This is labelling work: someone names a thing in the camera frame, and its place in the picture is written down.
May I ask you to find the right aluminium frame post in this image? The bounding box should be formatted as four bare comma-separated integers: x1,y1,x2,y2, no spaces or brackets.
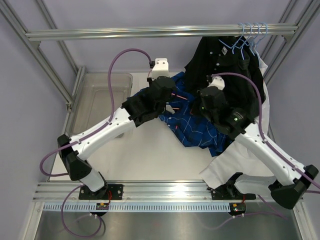
261,0,320,85

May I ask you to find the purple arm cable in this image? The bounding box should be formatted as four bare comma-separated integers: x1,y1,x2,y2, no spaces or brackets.
39,48,153,237
211,72,320,191

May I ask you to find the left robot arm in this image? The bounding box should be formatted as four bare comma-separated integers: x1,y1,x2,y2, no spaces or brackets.
57,76,176,200

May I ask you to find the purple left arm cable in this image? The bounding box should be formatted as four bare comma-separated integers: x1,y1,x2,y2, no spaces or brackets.
39,48,153,237

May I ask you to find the white slotted cable duct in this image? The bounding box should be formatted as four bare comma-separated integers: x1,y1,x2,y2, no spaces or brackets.
43,202,231,213

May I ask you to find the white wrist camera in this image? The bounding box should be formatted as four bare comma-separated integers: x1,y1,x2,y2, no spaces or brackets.
148,58,170,80
207,75,225,91

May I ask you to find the pink wire hanger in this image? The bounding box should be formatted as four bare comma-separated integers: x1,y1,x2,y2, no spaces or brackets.
169,93,189,111

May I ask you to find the white shirt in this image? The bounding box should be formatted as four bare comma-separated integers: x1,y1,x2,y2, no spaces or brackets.
198,53,276,191

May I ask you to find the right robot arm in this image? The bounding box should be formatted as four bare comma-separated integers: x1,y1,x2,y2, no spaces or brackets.
199,86,319,210

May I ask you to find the black shirt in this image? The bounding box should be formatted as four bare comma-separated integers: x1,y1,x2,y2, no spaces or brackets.
184,36,265,118

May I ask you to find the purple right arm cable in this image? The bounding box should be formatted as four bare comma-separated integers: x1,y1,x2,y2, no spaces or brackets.
211,72,320,191

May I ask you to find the aluminium hanging rail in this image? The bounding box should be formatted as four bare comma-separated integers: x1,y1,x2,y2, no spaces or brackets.
26,23,295,42

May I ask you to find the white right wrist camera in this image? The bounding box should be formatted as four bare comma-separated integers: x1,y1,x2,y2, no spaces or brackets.
207,75,225,91

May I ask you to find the blue plaid shirt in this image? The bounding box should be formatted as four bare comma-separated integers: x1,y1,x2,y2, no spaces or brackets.
158,72,233,157

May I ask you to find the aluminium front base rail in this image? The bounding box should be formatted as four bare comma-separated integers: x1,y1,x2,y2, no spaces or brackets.
32,180,257,202

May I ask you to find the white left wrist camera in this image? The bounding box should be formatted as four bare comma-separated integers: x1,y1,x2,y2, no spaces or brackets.
148,58,170,80

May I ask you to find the clear plastic bin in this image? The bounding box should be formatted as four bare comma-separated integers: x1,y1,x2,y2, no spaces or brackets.
65,73,133,136

